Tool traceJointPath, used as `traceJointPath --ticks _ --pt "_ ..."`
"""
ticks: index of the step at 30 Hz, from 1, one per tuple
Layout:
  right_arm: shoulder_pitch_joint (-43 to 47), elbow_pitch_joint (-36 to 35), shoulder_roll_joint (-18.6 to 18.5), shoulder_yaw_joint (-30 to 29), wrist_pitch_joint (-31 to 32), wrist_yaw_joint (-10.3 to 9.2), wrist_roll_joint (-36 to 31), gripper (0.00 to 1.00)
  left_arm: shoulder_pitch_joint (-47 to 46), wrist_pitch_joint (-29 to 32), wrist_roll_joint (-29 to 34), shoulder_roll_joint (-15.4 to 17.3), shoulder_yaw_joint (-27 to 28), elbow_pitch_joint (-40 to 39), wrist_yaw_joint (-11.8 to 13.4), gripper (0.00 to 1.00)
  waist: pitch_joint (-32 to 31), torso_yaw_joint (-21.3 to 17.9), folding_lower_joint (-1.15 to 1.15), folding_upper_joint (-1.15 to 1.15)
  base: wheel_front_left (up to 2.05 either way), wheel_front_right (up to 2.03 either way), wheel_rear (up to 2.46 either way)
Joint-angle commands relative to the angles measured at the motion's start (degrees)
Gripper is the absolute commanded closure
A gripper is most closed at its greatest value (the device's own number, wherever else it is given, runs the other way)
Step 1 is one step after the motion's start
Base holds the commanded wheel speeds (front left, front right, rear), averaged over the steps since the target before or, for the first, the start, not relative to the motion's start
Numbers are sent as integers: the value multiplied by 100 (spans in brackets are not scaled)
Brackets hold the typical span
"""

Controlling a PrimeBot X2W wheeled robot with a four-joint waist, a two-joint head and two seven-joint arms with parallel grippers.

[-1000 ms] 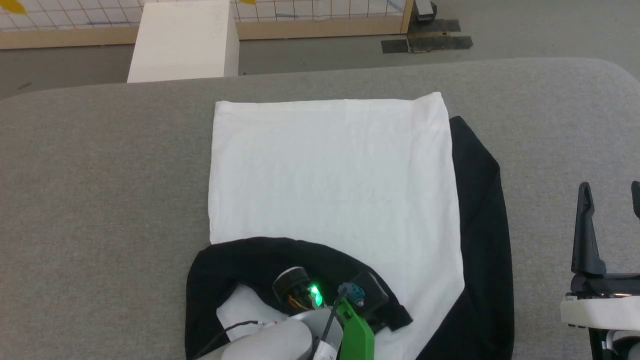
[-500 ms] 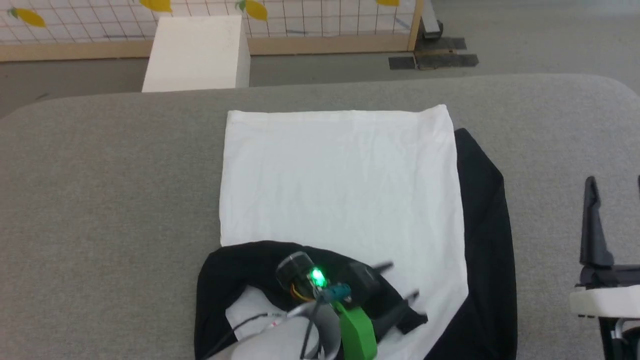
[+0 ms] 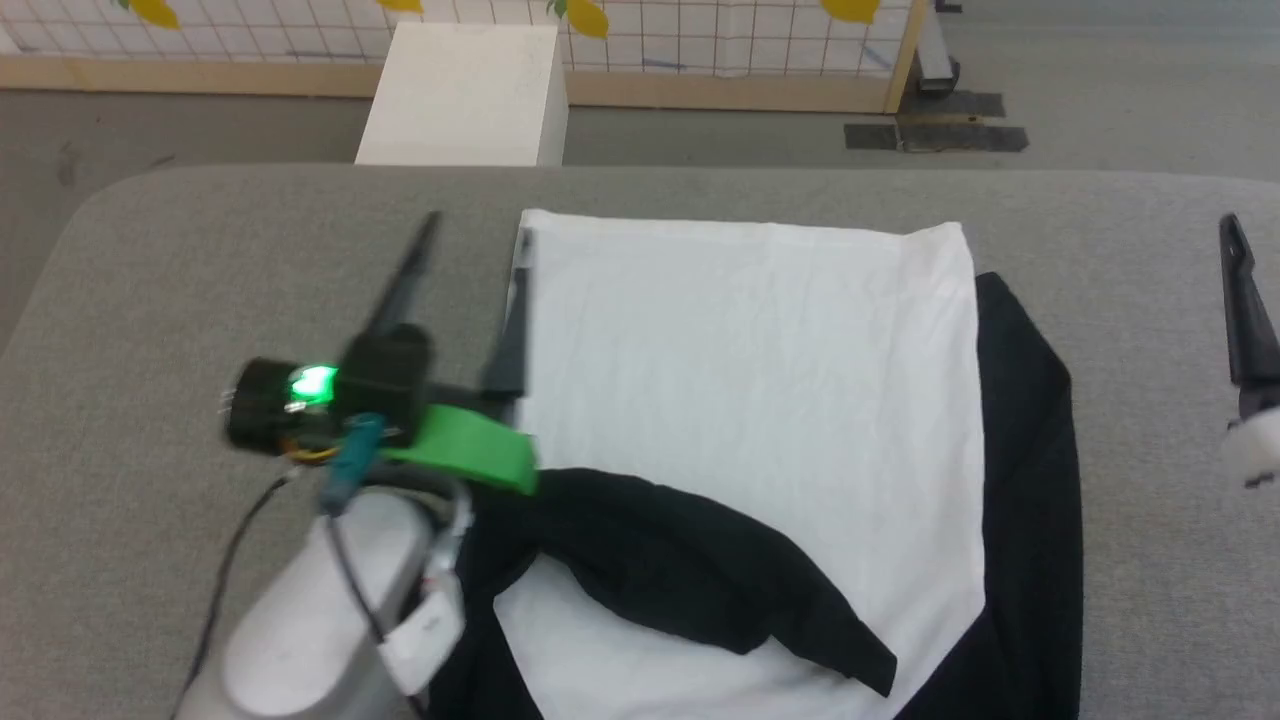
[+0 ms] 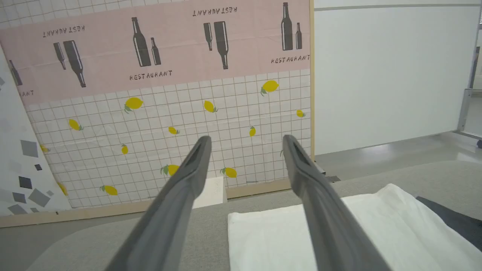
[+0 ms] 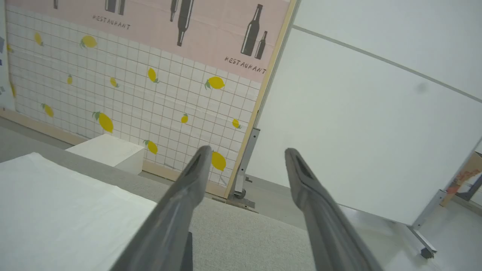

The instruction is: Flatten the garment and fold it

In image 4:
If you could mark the grey metal partition leg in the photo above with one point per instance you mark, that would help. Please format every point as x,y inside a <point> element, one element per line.
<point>465,109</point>

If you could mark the white panel with grey squares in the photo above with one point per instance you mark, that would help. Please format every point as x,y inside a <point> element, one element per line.
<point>22,169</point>

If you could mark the small white box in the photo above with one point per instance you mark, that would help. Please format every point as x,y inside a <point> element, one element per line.
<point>214,192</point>

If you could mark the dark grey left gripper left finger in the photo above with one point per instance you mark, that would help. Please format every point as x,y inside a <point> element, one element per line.
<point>169,218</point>

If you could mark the lemon and bottle print board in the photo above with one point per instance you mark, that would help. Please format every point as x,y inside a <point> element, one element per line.
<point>150,113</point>

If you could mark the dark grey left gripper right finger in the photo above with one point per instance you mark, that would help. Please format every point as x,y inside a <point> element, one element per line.
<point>324,222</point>

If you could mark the white partition panel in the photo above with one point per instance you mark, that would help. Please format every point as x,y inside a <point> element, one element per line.
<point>388,75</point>

